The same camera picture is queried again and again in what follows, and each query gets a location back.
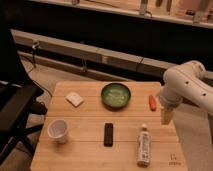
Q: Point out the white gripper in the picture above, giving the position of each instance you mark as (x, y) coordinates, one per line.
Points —
(167, 111)

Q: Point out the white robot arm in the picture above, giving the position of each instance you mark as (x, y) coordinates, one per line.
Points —
(184, 82)

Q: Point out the green ceramic bowl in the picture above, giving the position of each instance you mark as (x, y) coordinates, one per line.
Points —
(115, 95)

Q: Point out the white plastic bottle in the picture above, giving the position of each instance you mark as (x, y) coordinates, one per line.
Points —
(143, 156)

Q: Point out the black rectangular bar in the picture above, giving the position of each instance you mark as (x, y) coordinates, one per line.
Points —
(108, 135)

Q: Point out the wooden table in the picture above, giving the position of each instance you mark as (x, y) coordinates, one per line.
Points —
(80, 133)

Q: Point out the black chair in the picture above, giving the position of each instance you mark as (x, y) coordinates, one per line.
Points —
(18, 95)

